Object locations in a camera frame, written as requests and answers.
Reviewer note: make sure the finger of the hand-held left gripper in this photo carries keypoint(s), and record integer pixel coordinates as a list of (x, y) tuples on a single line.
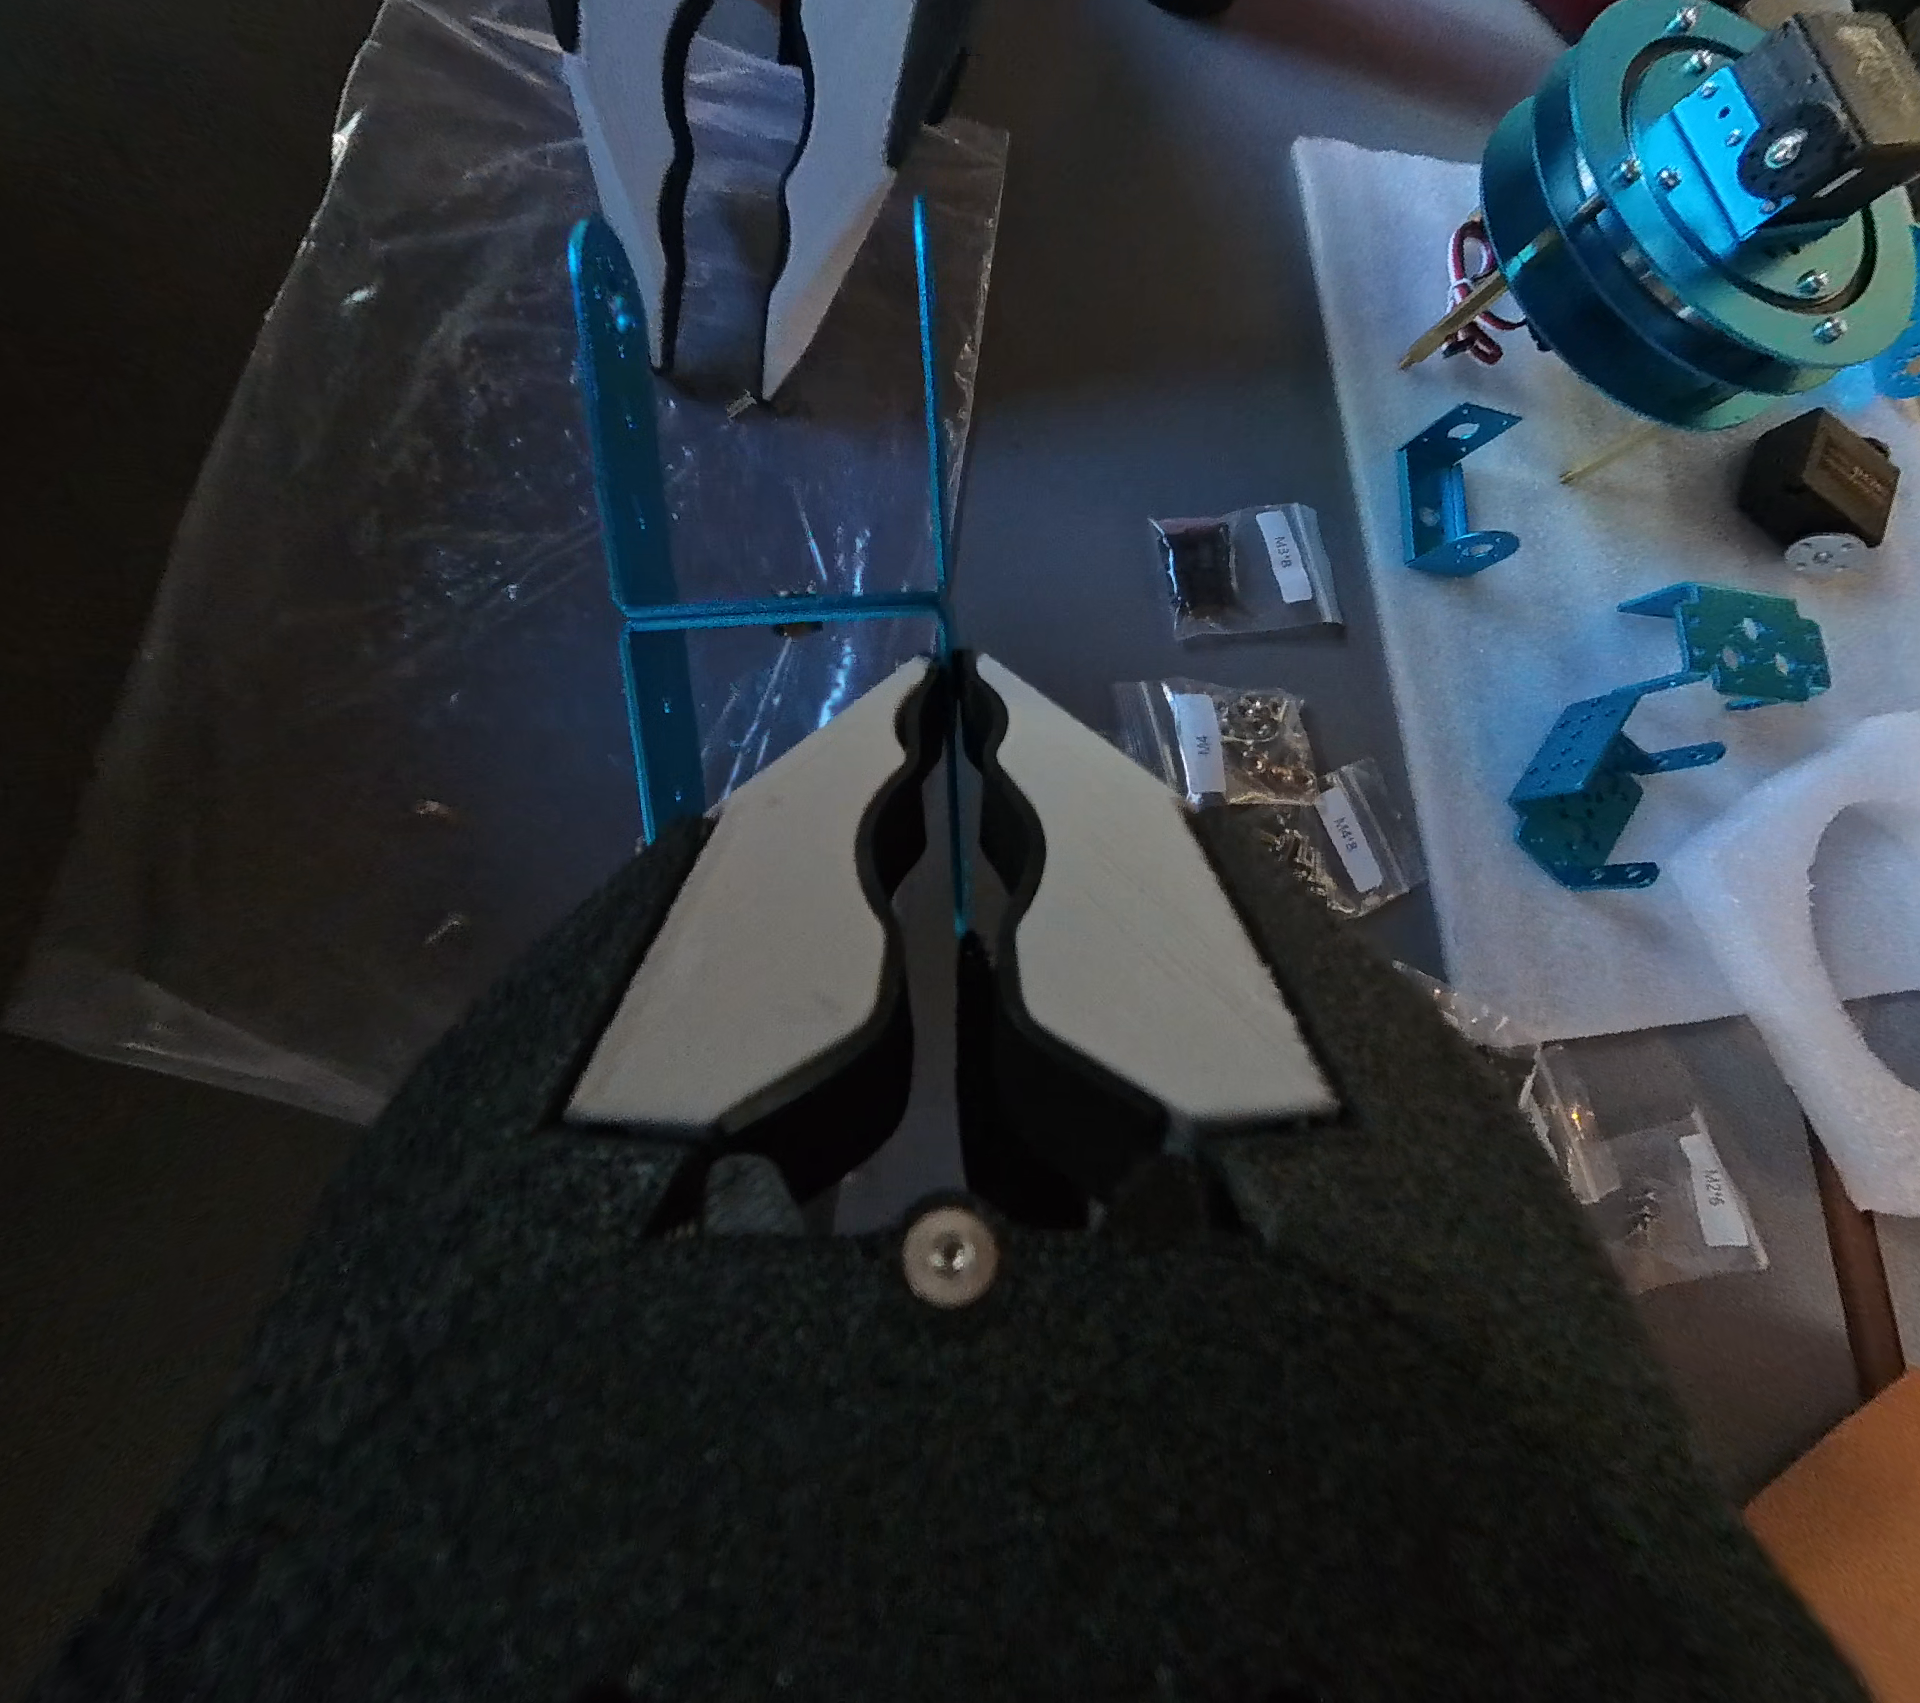
[(623, 8), (862, 82)]

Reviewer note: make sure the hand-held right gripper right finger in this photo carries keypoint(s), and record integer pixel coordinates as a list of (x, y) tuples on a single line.
[(1154, 968)]

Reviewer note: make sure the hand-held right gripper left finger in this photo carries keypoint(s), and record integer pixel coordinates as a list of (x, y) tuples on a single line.
[(751, 968)]

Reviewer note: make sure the blue metal bracket assembly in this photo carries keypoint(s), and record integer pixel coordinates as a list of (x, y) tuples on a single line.
[(614, 352)]

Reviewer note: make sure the blue robot arm base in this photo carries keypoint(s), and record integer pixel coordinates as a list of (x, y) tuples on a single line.
[(1620, 278)]

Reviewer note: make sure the grey desk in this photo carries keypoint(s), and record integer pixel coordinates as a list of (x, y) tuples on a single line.
[(1140, 278)]

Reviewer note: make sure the white foam sheet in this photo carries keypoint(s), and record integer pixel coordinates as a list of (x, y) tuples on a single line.
[(1501, 938)]

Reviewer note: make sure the pile of small hardware bags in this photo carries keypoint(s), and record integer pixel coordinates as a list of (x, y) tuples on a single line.
[(1261, 564)]

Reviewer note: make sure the large clear plastic bag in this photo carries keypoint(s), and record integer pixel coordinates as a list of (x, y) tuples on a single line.
[(300, 534)]

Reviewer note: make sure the black servo motor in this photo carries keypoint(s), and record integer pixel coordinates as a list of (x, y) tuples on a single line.
[(1814, 480)]

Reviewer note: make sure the blue perforated bracket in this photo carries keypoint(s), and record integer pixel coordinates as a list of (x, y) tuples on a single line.
[(1604, 804)]

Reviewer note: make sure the small blue U bracket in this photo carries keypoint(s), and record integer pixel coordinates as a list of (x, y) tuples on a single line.
[(1448, 488)]

